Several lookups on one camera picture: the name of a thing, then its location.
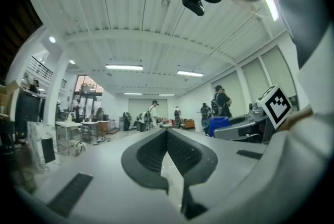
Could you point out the white bag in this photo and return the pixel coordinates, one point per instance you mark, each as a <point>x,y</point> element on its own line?
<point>81,148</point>

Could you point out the glass entrance door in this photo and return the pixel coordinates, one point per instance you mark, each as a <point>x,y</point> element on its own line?
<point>87,95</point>

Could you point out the black cabinet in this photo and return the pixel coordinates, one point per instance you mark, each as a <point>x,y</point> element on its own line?
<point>27,110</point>

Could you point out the round ceiling light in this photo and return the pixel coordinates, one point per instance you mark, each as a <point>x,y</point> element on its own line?
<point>72,61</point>
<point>52,39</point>

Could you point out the person's white shirt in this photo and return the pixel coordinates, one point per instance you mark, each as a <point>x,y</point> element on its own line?
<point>318,79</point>

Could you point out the white window blind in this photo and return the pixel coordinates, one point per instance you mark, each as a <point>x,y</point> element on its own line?
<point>232,79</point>
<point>255,82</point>
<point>279,71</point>

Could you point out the white metal table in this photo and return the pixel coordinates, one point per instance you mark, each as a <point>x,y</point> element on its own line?
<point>68,124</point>
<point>90,123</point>

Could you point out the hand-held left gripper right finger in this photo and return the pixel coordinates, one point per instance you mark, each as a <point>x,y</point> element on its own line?
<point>206,163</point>

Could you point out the black flat panel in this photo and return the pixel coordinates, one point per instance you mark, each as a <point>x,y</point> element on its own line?
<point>48,150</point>

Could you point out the black balcony railing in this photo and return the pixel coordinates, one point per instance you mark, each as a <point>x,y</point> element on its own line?
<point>41,67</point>

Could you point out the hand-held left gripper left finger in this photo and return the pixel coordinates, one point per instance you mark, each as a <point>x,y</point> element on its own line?
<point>130,163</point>

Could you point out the cardboard box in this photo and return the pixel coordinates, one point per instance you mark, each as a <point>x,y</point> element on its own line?
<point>7,95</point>

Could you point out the long ceiling light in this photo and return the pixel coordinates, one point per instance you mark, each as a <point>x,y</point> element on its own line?
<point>272,7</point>
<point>124,67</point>
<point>190,73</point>

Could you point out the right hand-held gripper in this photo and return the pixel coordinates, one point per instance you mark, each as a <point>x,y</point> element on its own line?
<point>276,106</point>

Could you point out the blue bottle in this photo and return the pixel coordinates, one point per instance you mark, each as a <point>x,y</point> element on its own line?
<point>218,123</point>

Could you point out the person's right forearm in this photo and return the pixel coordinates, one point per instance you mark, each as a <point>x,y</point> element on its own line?
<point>300,116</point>

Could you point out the black head camera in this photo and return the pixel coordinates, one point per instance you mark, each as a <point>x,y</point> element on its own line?
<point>193,2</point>

